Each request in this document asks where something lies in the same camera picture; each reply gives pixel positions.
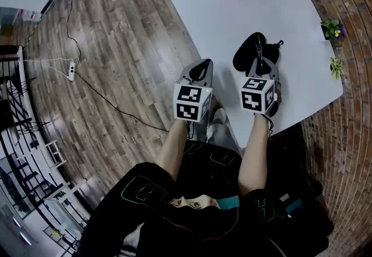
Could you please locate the person's white shoe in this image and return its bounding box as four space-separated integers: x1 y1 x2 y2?
211 107 230 128

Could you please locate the white power strip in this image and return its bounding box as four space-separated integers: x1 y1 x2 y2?
67 61 77 81

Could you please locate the small green potted plant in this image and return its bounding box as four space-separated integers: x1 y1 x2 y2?
330 56 346 81

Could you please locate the black zippered fabric pouch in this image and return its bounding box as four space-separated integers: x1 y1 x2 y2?
232 31 285 76

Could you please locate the person's left forearm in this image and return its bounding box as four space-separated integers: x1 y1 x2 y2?
153 119 192 183

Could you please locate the long black power cable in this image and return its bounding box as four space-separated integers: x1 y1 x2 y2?
74 72 170 133

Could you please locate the potted plant with purple flowers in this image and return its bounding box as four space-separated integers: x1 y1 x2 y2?
320 18 346 42

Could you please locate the black metal stair railing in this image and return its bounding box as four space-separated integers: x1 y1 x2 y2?
0 55 91 254

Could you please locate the black fan cable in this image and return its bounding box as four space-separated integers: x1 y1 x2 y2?
66 0 83 65

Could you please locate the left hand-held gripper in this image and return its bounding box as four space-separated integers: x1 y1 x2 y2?
173 59 215 122

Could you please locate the gray and teal box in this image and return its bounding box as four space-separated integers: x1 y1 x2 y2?
280 193 303 218

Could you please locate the person's black printed clothing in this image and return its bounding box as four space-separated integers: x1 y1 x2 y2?
78 141 329 257

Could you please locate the white bin with red label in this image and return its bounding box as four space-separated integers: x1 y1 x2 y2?
13 8 43 23

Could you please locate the white table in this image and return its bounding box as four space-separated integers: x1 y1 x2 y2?
160 0 345 149

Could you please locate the white cable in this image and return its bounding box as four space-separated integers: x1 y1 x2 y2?
22 57 73 76

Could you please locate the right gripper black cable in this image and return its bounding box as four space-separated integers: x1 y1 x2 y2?
262 115 276 138

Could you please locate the white rack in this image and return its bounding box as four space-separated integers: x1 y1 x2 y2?
40 139 67 169

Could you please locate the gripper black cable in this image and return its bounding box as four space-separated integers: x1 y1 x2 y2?
187 120 198 141
262 115 276 138

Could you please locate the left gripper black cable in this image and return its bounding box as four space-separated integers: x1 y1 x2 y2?
187 120 198 141

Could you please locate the person's right forearm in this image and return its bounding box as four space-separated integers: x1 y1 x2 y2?
237 113 273 195

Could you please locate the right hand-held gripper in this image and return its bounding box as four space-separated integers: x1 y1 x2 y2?
240 57 282 119

